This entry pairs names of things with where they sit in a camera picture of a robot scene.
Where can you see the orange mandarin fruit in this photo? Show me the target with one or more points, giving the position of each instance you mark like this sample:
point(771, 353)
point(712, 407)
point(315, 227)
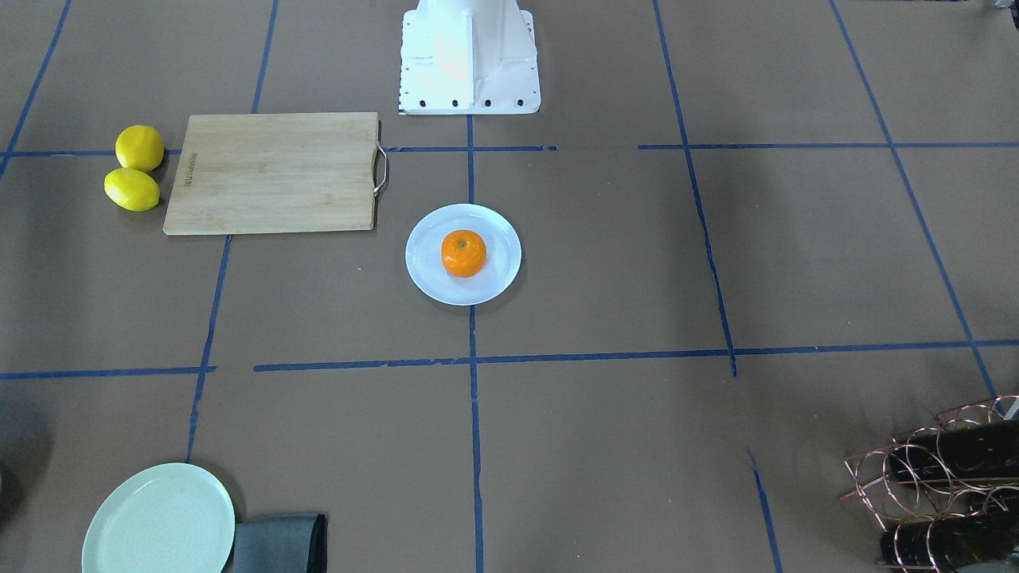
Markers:
point(463, 253)

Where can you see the copper wire bottle rack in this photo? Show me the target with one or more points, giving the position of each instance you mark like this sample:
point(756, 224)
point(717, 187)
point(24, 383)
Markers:
point(945, 495)

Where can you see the upper yellow lemon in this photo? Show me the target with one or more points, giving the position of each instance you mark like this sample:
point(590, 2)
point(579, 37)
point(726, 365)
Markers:
point(139, 147)

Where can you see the light green ceramic plate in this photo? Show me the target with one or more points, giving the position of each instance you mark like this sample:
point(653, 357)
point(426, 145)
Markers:
point(173, 517)

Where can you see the yellow lemon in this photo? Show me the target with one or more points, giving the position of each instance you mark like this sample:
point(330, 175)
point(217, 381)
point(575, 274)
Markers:
point(139, 147)
point(132, 189)

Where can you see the bamboo cutting board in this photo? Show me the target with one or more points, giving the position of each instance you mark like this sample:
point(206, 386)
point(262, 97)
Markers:
point(277, 173)

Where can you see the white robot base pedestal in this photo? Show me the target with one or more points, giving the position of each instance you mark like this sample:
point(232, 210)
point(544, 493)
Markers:
point(468, 57)

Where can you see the lower yellow lemon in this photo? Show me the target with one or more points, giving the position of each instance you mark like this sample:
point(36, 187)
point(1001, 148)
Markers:
point(132, 189)

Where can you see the dark wine bottle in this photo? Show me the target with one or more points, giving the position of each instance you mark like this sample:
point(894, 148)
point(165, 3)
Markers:
point(970, 543)
point(970, 456)

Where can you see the dark grey folded cloth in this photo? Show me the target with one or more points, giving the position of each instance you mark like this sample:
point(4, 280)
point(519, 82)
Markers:
point(281, 543)

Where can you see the light blue ceramic plate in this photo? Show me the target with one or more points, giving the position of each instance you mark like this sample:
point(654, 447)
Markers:
point(424, 255)

